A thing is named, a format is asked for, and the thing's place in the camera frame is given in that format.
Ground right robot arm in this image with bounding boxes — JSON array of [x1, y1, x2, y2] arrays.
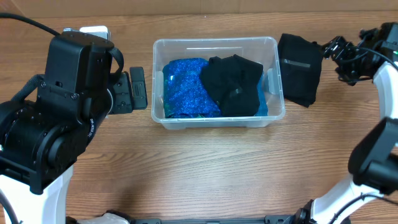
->
[[286, 22, 397, 223]]

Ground small black cloth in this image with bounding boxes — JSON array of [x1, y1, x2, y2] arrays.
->
[[200, 54, 263, 110]]

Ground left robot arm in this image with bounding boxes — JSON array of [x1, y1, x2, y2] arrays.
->
[[1, 26, 148, 223]]

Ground clear plastic storage bin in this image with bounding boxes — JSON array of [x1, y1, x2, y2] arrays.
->
[[151, 37, 285, 129]]

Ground blue jeans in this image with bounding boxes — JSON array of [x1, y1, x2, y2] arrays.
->
[[255, 75, 268, 116]]

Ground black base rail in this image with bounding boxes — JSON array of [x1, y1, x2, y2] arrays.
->
[[132, 215, 295, 224]]

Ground blue sparkly cloth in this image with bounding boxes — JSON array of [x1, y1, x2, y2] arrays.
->
[[162, 58, 221, 118]]

